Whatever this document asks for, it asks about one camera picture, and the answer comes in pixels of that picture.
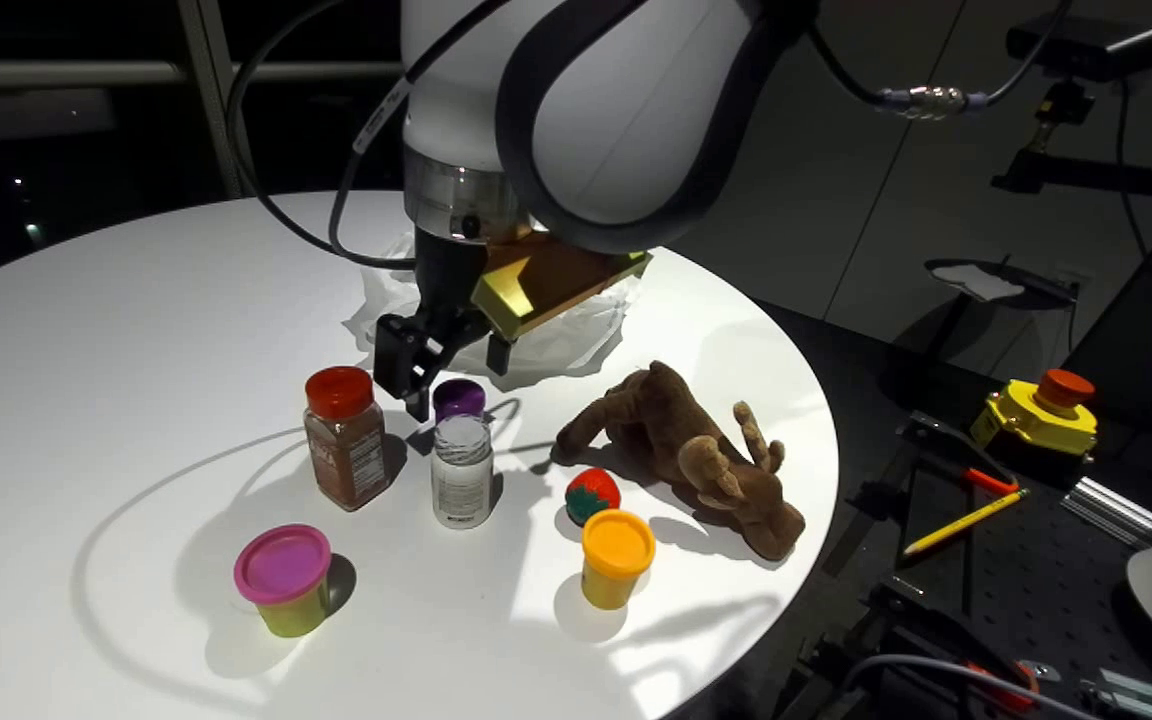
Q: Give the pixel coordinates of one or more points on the green tub pink lid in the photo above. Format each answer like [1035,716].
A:
[280,575]

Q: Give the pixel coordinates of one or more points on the yellow tub yellow lid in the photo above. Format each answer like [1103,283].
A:
[616,562]

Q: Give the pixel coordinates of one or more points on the clear jar white lid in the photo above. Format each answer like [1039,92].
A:
[460,474]

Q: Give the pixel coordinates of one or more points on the grey horizontal window rail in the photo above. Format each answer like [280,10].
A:
[99,74]

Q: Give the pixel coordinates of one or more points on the spice jar red lid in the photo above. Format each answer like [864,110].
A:
[345,446]

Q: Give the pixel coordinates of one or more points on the red toy strawberry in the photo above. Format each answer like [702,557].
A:
[591,498]

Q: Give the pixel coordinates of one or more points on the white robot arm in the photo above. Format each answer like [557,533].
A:
[629,107]

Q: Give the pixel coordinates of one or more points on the aluminium profile bar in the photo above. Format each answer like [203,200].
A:
[1121,511]

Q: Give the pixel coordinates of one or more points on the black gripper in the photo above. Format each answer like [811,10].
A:
[445,283]

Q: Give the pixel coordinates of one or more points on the white plastic bag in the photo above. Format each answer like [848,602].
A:
[563,340]

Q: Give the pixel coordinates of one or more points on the brown plush animal toy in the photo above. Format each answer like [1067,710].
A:
[683,446]

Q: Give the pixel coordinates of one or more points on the yellowish wrist camera box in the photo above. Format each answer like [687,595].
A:
[539,293]

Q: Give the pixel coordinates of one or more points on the yellow pencil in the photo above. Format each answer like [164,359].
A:
[961,522]

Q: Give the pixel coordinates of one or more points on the black camera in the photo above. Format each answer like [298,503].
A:
[1083,45]

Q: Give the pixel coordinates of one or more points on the yellow emergency stop button box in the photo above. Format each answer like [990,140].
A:
[1039,416]

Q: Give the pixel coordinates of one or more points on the white paper sheet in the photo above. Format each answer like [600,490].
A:
[976,283]

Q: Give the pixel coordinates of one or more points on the grey window post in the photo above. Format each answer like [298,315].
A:
[218,102]

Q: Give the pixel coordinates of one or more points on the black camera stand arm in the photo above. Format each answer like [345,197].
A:
[1098,173]

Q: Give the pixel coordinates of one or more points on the small tub purple lid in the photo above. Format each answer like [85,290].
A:
[458,399]

